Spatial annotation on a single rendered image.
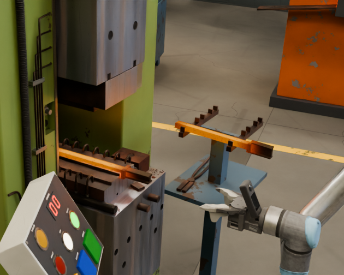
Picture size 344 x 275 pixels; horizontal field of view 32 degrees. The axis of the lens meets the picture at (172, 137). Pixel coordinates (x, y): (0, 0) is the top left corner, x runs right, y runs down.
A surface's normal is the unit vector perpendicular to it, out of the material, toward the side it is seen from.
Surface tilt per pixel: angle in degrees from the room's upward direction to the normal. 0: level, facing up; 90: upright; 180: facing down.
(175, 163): 0
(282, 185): 0
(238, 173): 0
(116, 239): 90
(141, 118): 90
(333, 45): 90
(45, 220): 60
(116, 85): 90
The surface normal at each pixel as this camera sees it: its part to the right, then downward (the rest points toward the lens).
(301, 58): -0.31, 0.38
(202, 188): 0.06, -0.91
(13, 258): -0.02, 0.42
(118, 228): 0.90, 0.23
